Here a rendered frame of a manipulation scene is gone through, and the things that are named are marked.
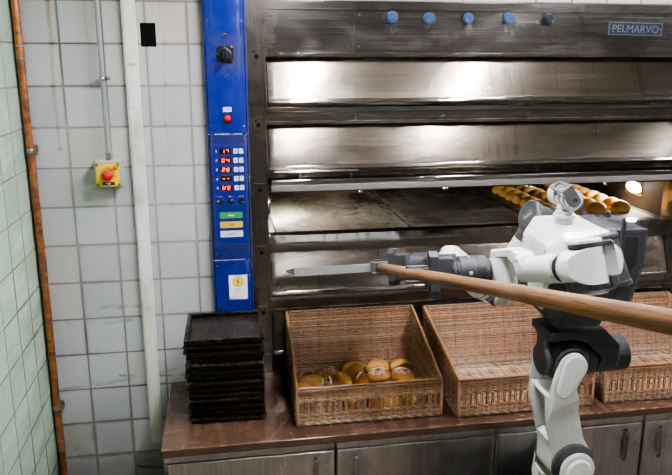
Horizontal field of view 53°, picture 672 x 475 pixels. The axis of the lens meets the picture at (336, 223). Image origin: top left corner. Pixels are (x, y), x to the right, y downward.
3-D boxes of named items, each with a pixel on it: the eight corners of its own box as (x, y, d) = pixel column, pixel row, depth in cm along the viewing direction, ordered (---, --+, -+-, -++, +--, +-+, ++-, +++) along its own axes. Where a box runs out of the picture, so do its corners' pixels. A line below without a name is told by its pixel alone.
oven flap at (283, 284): (271, 296, 283) (269, 249, 285) (664, 275, 311) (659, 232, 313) (272, 296, 279) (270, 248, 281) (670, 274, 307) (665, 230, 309)
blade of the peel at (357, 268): (453, 267, 235) (452, 259, 235) (294, 276, 226) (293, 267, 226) (422, 263, 270) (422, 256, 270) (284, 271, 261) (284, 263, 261)
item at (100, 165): (98, 185, 262) (96, 159, 260) (125, 184, 264) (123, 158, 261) (95, 188, 255) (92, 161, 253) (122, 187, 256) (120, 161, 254)
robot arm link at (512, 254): (487, 283, 181) (522, 282, 169) (485, 249, 181) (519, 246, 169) (506, 282, 184) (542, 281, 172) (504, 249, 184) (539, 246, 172)
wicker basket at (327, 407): (284, 370, 293) (283, 309, 287) (411, 361, 301) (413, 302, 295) (294, 428, 246) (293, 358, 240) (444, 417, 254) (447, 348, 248)
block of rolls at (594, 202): (489, 192, 369) (489, 182, 368) (571, 189, 376) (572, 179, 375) (539, 217, 311) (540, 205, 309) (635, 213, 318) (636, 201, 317)
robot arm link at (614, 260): (627, 292, 151) (627, 282, 172) (619, 234, 152) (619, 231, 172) (573, 297, 156) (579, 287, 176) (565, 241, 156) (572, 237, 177)
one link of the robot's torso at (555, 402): (571, 455, 233) (568, 329, 221) (599, 486, 216) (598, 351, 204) (529, 464, 230) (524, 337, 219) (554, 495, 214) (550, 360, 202)
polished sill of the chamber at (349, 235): (268, 241, 284) (268, 232, 283) (661, 225, 312) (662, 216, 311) (269, 245, 278) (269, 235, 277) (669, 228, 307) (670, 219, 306)
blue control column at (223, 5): (222, 331, 484) (209, 16, 434) (245, 330, 486) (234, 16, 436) (223, 500, 298) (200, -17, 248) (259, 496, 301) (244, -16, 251)
